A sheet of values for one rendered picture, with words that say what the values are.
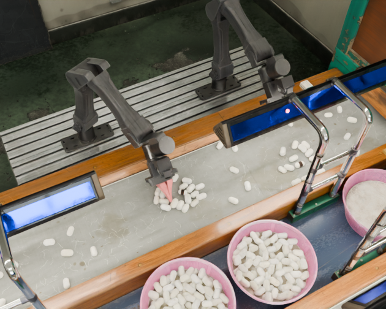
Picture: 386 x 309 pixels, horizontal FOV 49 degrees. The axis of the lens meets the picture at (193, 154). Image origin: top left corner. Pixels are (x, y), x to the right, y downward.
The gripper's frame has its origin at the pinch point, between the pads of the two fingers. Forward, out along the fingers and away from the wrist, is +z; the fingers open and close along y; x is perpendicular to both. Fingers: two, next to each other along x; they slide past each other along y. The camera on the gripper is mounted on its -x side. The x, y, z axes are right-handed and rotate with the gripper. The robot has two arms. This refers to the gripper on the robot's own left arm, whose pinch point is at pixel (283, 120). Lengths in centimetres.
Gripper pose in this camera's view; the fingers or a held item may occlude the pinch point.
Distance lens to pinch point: 153.1
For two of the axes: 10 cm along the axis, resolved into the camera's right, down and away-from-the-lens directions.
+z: 3.4, 9.4, 1.0
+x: -3.1, 0.1, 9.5
